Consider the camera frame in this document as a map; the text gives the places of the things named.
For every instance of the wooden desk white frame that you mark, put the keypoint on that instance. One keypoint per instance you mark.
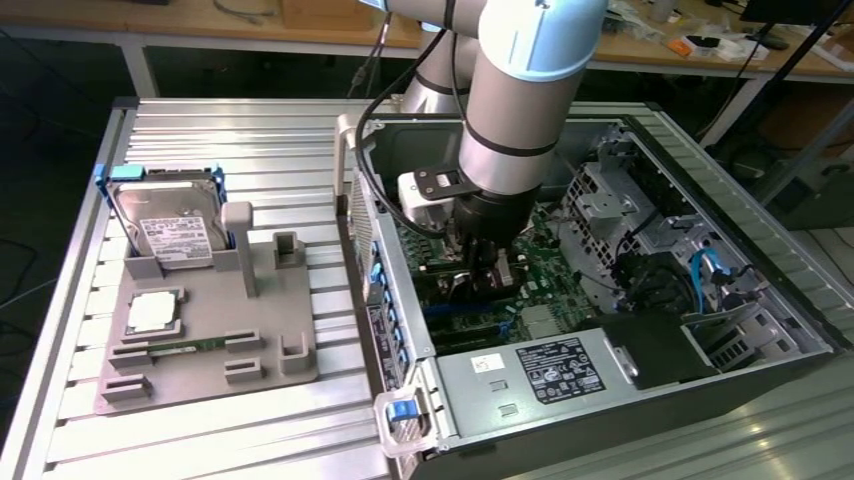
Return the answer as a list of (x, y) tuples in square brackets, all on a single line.
[(200, 27), (734, 62)]

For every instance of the green RAM stick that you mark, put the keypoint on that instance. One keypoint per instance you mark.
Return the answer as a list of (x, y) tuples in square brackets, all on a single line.
[(194, 345)]

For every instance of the black open PC case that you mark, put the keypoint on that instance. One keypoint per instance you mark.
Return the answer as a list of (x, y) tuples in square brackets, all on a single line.
[(601, 440)]

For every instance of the blue expansion slot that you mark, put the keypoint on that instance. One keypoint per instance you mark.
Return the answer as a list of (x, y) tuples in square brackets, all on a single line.
[(461, 308)]

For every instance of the blue disk caddy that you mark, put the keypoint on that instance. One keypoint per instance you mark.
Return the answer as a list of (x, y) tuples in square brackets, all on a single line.
[(127, 173)]

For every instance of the grey plastic parts rack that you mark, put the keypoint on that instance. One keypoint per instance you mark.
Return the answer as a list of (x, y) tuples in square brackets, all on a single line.
[(267, 325)]

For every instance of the black equipment box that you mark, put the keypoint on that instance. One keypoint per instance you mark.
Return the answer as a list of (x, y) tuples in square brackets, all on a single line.
[(821, 200)]

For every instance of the silver chipset heatsink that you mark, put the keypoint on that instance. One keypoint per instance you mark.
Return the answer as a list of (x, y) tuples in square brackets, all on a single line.
[(541, 321)]

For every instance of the black power supply label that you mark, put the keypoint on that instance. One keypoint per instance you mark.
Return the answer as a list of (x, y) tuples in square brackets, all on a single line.
[(561, 367)]

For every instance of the orange black small device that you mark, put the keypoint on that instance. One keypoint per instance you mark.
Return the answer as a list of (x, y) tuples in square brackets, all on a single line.
[(701, 41)]

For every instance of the silver drive cage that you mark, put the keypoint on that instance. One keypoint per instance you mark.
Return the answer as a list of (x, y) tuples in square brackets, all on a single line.
[(601, 205)]

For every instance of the grey power supply unit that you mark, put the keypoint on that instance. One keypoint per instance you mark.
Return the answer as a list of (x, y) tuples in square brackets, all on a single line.
[(487, 395)]

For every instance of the brown cardboard box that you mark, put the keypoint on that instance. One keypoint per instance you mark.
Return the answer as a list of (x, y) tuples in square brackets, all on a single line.
[(327, 12)]

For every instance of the small white paper sticker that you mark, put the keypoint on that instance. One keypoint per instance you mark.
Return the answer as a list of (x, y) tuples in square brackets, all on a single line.
[(486, 362)]

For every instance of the green motherboard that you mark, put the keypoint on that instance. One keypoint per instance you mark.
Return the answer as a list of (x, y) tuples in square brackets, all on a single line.
[(547, 280)]

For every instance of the black monitor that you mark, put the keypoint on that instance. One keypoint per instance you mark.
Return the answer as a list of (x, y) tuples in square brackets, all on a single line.
[(794, 10)]

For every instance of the silver CPU chip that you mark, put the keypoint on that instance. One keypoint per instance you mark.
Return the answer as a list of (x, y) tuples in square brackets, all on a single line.
[(154, 312)]

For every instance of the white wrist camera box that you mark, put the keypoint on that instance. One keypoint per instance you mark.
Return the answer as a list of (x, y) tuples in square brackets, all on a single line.
[(421, 205)]

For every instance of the black tripod pole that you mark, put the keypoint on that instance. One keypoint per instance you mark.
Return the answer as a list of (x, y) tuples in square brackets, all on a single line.
[(794, 60)]

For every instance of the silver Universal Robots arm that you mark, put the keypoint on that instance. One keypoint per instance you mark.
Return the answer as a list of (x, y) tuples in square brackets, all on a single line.
[(514, 125)]

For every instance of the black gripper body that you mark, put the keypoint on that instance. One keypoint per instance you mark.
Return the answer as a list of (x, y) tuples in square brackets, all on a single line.
[(497, 215)]

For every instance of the silver hard disk drive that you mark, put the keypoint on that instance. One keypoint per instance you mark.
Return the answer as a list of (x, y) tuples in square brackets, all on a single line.
[(174, 225)]

